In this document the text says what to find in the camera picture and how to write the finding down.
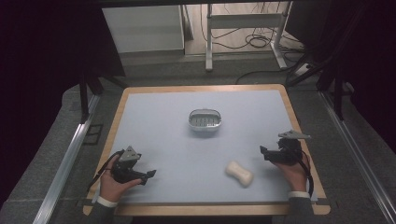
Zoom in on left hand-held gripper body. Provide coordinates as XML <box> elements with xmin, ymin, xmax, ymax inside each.
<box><xmin>110</xmin><ymin>145</ymin><xmax>149</xmax><ymax>187</ymax></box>

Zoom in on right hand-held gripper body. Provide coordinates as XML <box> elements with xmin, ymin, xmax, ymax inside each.
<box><xmin>263</xmin><ymin>129</ymin><xmax>312</xmax><ymax>166</ymax></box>

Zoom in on white soap bar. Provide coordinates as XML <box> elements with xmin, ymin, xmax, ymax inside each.
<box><xmin>224</xmin><ymin>160</ymin><xmax>254</xmax><ymax>189</ymax></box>

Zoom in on grey soap dish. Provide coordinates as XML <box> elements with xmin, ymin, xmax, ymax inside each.
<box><xmin>188</xmin><ymin>108</ymin><xmax>222</xmax><ymax>133</ymax></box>

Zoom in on person's left hand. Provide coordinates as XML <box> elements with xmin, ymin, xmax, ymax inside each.
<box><xmin>99</xmin><ymin>155</ymin><xmax>143</xmax><ymax>203</ymax></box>

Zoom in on person's right hand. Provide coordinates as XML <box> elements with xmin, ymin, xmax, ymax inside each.
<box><xmin>271</xmin><ymin>154</ymin><xmax>310</xmax><ymax>194</ymax></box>

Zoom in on light blue table mat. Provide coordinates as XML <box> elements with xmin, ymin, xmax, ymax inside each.
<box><xmin>92</xmin><ymin>89</ymin><xmax>318</xmax><ymax>206</ymax></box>

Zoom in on black metal stand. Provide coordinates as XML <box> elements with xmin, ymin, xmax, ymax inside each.
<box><xmin>78</xmin><ymin>73</ymin><xmax>129</xmax><ymax>125</ymax></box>
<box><xmin>285</xmin><ymin>3</ymin><xmax>368</xmax><ymax>121</ymax></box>

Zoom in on white cabinet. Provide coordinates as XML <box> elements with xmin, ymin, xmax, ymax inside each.
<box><xmin>102</xmin><ymin>5</ymin><xmax>186</xmax><ymax>54</ymax></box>

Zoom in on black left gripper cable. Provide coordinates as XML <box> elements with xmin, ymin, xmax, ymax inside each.
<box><xmin>86</xmin><ymin>148</ymin><xmax>125</xmax><ymax>193</ymax></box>

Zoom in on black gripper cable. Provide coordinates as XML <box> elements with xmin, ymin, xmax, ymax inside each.
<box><xmin>86</xmin><ymin>148</ymin><xmax>125</xmax><ymax>193</ymax></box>
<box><xmin>299</xmin><ymin>150</ymin><xmax>315</xmax><ymax>198</ymax></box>

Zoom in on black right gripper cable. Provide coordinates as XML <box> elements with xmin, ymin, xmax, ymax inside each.
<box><xmin>299</xmin><ymin>150</ymin><xmax>315</xmax><ymax>198</ymax></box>

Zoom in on aluminium rail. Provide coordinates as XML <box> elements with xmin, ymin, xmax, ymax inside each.
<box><xmin>319</xmin><ymin>91</ymin><xmax>396</xmax><ymax>224</ymax></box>
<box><xmin>32</xmin><ymin>94</ymin><xmax>101</xmax><ymax>224</ymax></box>

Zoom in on black floor cables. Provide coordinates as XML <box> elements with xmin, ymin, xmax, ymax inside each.
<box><xmin>199</xmin><ymin>2</ymin><xmax>309</xmax><ymax>86</ymax></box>

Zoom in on white metal desk frame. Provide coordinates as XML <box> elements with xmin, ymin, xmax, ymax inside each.
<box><xmin>205</xmin><ymin>1</ymin><xmax>294</xmax><ymax>73</ymax></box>

